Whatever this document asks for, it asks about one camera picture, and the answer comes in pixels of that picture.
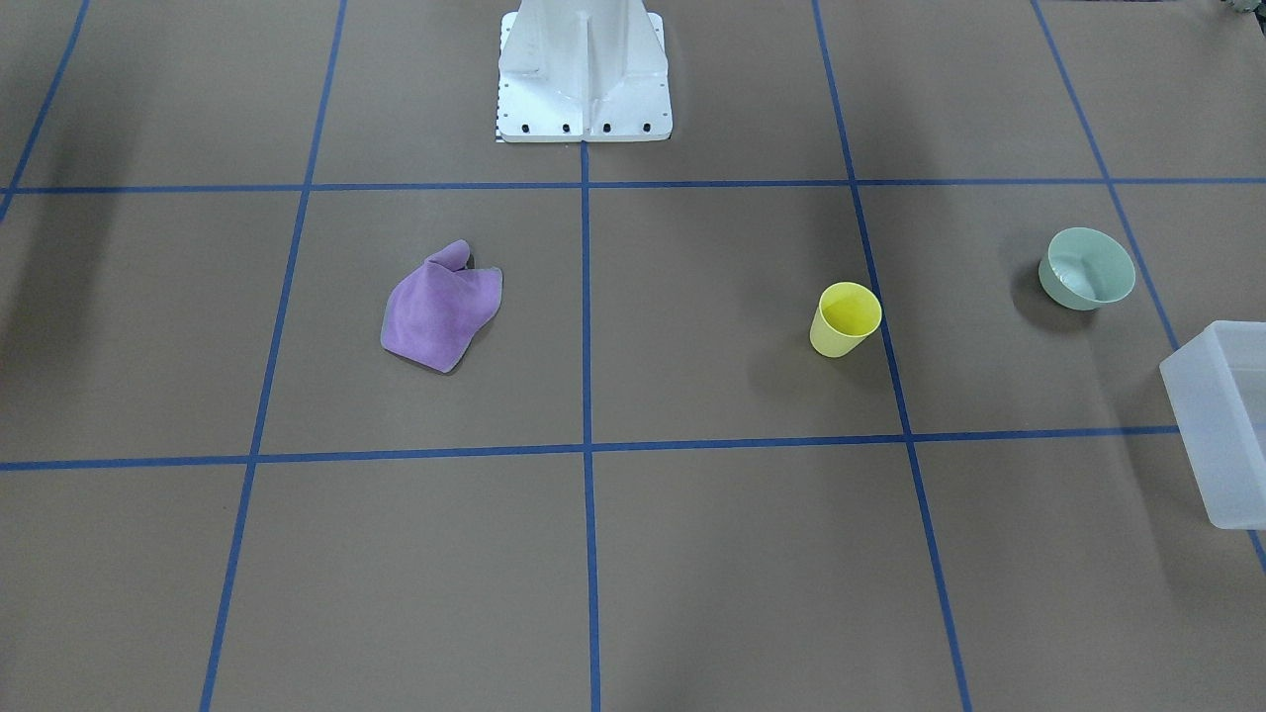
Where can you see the purple cloth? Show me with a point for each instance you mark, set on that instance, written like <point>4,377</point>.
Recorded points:
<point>433,315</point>

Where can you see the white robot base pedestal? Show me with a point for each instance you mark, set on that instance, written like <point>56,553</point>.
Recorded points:
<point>583,71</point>

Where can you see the yellow plastic cup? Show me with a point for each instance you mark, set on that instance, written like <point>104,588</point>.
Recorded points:
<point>847,313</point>

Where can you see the translucent plastic storage box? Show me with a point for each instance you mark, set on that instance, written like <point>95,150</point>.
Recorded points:
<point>1216,386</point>

